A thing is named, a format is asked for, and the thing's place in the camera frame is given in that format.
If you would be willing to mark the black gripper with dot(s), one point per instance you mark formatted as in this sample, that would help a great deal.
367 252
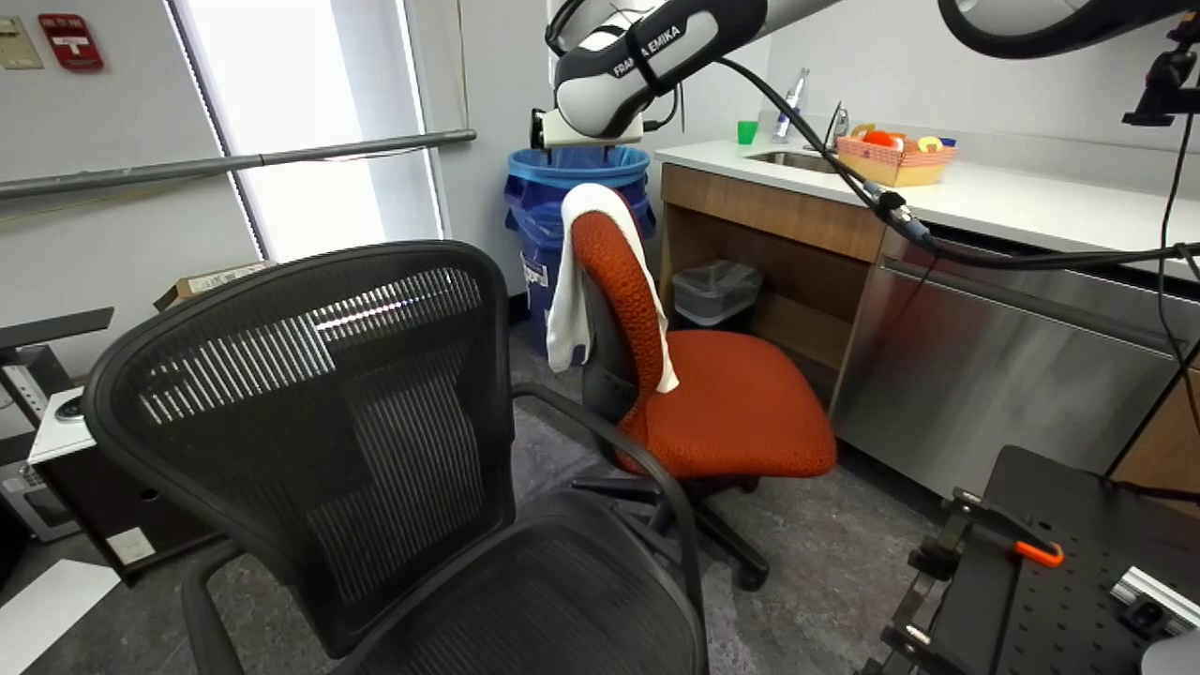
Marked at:
541 127

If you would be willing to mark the white cloth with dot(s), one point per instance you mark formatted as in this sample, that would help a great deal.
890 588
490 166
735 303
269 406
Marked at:
569 312

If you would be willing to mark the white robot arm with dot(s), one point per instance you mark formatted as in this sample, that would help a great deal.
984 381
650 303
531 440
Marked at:
625 77

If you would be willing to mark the orange office chair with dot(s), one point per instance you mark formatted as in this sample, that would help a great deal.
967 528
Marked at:
735 400

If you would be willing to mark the black mesh office chair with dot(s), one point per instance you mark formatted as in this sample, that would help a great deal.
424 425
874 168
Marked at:
314 425

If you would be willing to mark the green cup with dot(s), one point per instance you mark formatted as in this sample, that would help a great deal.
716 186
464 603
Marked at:
746 131

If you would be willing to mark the bright window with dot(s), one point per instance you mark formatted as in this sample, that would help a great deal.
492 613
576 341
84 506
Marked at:
314 100

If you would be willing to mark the small grey trash can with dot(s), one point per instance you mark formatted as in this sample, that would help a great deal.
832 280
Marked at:
716 295

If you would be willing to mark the wooden counter with white top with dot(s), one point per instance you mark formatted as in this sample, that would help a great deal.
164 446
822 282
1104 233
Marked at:
772 212

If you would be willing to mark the steel sink basin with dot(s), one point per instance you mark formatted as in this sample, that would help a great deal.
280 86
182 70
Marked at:
799 157

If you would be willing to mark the short chrome sink fixture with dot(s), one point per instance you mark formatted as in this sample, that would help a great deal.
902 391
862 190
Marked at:
837 127

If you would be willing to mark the basket with fruit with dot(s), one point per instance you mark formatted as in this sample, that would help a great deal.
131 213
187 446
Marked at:
890 163

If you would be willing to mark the cardboard box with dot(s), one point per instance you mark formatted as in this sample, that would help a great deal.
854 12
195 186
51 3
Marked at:
187 288

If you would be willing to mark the red fire alarm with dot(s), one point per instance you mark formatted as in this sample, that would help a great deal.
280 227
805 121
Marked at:
71 42

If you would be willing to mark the stainless steel cabinet panel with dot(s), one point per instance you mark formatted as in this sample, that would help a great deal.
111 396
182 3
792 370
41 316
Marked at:
989 376

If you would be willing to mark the dark flat shelf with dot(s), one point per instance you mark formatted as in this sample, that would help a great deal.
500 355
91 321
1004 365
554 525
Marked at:
51 330

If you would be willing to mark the white floor board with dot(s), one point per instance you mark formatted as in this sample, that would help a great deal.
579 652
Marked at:
41 613

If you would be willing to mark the black perforated robot table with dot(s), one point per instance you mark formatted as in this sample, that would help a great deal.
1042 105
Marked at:
1064 622

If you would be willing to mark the aluminium extrusion bar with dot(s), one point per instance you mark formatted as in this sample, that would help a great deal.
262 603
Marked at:
1156 592

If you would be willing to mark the grey wall handrail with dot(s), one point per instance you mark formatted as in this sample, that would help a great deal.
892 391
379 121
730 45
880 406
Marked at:
249 157

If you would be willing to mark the beige wall sign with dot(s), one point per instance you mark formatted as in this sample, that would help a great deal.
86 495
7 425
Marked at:
21 45

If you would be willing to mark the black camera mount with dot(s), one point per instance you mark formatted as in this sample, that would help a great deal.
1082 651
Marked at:
1162 86

